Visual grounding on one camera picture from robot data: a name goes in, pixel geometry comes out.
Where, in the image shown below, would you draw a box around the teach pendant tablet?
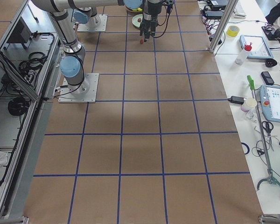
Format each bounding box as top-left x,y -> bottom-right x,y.
259,85 -> 280,123
239,35 -> 273,60

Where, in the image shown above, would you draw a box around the white paper cup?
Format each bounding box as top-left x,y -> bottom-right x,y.
241,98 -> 257,112

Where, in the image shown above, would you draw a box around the top yellow banana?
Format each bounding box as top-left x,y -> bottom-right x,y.
130,7 -> 142,13

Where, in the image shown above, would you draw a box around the red capped squeeze bottle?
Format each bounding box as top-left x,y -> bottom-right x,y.
235,43 -> 252,65

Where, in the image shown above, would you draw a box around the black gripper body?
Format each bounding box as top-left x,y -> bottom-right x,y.
140,13 -> 158,35

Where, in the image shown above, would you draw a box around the lower teach pendant tablet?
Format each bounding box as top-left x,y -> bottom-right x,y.
259,85 -> 280,123

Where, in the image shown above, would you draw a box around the blue tape roll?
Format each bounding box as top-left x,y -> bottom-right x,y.
241,142 -> 250,155

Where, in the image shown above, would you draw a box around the upper teach pendant tablet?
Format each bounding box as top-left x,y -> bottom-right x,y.
239,35 -> 273,60

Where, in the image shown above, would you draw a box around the light green plate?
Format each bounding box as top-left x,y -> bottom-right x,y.
132,14 -> 143,29

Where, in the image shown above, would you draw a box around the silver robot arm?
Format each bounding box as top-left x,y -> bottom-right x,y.
49,10 -> 87,94

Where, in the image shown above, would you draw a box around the black phone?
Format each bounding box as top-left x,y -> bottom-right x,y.
261,71 -> 274,85

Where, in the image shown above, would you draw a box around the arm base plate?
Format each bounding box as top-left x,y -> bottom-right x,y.
58,73 -> 99,103
77,14 -> 108,33

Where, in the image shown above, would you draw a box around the black power adapter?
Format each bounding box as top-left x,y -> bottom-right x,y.
228,96 -> 245,105

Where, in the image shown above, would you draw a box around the long reach grabber tool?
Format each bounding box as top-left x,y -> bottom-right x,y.
247,75 -> 280,190

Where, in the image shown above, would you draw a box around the aluminium frame post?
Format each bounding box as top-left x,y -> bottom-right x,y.
209,0 -> 238,53

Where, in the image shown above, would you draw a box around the black handled scissors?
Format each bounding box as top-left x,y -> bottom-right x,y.
262,121 -> 274,151

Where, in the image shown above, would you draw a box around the yellow tape roll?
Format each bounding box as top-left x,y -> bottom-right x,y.
226,25 -> 240,37

